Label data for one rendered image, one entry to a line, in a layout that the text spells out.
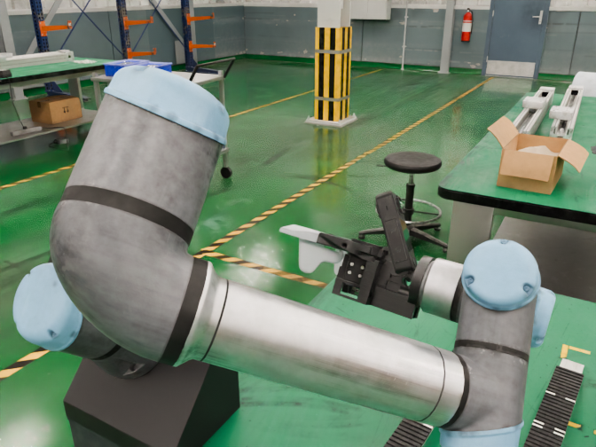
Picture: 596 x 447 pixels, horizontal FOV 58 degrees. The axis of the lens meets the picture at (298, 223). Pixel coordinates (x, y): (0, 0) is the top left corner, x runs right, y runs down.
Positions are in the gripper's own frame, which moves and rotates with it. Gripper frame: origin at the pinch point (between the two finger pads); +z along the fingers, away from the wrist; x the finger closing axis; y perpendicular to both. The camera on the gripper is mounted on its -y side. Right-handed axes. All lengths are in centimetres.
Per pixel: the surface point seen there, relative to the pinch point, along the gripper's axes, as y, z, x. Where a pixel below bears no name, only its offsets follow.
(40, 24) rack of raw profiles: -165, 701, 434
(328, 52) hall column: -194, 261, 478
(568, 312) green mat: 2, -39, 74
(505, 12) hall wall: -460, 174, 918
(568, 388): 15, -42, 43
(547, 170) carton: -44, -21, 144
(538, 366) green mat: 14, -36, 52
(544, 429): 21, -39, 30
